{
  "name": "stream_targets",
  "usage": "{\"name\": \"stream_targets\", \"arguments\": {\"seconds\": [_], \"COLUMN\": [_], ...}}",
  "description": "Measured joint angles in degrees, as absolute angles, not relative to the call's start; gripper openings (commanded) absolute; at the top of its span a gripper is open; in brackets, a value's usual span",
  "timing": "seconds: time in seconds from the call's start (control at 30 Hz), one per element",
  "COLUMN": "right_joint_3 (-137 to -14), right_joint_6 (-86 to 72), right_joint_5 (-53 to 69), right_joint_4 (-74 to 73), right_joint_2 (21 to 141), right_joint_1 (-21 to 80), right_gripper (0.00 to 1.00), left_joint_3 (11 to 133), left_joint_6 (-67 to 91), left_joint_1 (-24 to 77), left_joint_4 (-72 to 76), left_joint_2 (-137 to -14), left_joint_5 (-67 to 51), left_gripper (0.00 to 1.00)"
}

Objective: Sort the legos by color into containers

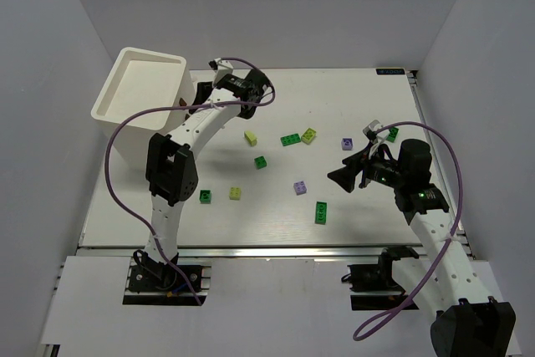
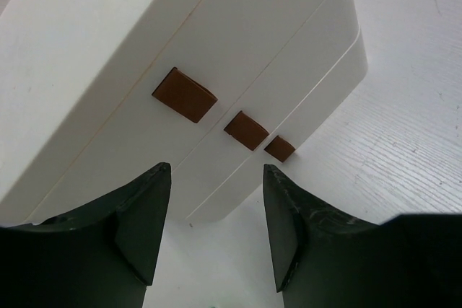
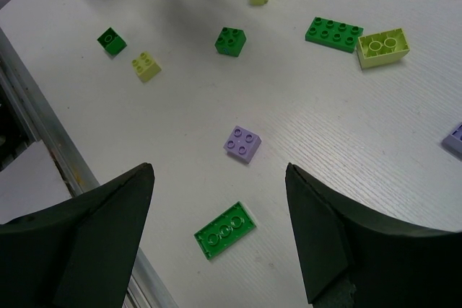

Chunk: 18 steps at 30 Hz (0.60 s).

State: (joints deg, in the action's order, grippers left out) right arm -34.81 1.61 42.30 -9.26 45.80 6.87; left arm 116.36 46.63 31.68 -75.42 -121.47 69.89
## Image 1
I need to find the green upside-down 2x3 lego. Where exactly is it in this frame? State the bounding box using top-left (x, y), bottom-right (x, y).
top-left (314, 201), bottom-right (328, 225)

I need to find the green 2x2 lego brick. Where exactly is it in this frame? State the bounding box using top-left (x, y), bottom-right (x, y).
top-left (254, 156), bottom-right (268, 170)

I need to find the green upside-down 2x2 lego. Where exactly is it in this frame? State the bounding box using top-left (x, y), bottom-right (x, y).
top-left (199, 189), bottom-right (211, 204)

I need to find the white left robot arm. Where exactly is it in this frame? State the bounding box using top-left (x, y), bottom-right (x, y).
top-left (144, 69), bottom-right (271, 264)

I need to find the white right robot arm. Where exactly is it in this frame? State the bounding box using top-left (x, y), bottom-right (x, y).
top-left (327, 139), bottom-right (516, 356)

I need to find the purple upside-down lego brick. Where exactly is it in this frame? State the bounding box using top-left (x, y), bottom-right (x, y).
top-left (341, 138), bottom-right (353, 150)

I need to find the purple 2x2 lego brick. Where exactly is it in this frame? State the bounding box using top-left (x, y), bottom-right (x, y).
top-left (293, 181), bottom-right (307, 196)

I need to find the yellow-green lego wedge brick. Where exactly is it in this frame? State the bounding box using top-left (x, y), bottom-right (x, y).
top-left (244, 130), bottom-right (257, 146)

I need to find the yellow-green 2x3 lego brick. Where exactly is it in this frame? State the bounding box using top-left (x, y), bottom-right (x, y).
top-left (301, 128), bottom-right (317, 145)

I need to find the green 2x3 lego brick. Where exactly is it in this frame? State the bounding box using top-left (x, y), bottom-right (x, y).
top-left (280, 133), bottom-right (301, 146)

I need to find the blue label sticker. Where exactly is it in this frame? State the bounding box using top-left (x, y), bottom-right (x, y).
top-left (375, 68), bottom-right (405, 75)

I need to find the yellow-green 2x2 lego brick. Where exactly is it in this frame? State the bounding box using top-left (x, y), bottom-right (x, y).
top-left (229, 186), bottom-right (242, 201)

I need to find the white drawer cabinet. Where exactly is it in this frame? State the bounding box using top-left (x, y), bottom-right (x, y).
top-left (91, 47), bottom-right (196, 171)

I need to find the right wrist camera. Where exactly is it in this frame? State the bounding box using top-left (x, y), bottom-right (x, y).
top-left (363, 120), bottom-right (383, 141)

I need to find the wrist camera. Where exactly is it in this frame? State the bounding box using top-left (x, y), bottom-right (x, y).
top-left (363, 120), bottom-right (383, 141)
top-left (209, 58), bottom-right (233, 87)

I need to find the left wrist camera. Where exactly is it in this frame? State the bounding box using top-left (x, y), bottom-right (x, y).
top-left (209, 58), bottom-right (233, 87)

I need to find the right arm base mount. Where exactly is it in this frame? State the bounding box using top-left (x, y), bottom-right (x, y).
top-left (340, 246), bottom-right (420, 311)

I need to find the aluminium table edge rail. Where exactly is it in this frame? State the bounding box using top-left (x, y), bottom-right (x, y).
top-left (77, 243), bottom-right (473, 260)

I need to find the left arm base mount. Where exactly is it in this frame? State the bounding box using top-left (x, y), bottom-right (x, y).
top-left (122, 250), bottom-right (210, 307)

